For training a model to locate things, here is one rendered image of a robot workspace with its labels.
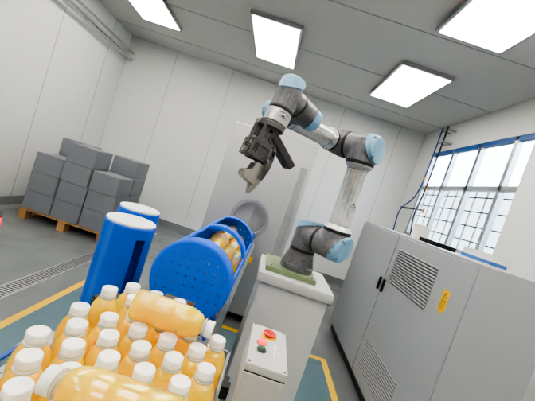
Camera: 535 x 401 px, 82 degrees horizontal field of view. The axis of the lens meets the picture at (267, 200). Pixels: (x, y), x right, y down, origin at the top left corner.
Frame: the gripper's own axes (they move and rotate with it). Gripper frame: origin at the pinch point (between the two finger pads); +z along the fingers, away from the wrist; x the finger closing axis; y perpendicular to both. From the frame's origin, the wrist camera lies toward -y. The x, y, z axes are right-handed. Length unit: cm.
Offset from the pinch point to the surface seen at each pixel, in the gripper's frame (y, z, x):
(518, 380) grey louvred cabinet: -201, 30, 11
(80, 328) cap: 28, 42, 14
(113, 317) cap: 22.1, 40.4, 8.8
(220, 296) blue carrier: -12.2, 36.1, -11.4
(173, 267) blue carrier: 4.1, 34.1, -20.8
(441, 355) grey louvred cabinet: -163, 36, -13
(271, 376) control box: -10.4, 37.2, 28.5
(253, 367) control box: -6.5, 37.2, 26.2
